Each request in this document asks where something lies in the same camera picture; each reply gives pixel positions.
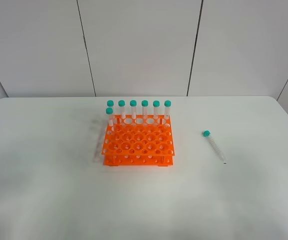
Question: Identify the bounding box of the orange test tube rack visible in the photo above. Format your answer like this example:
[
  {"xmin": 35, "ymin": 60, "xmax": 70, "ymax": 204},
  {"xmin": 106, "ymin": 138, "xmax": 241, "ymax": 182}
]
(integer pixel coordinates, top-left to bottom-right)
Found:
[{"xmin": 101, "ymin": 114, "xmax": 175, "ymax": 167}]

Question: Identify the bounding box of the teal-capped test tube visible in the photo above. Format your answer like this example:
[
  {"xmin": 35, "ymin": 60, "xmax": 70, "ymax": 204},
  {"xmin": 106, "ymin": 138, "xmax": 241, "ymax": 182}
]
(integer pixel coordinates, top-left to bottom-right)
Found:
[{"xmin": 202, "ymin": 130, "xmax": 227, "ymax": 164}]

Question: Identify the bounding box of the teal-capped tube front left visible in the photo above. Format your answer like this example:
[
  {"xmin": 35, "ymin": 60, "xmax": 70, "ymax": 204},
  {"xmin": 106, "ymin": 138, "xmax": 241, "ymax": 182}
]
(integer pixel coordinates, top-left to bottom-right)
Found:
[{"xmin": 106, "ymin": 107, "xmax": 115, "ymax": 130}]

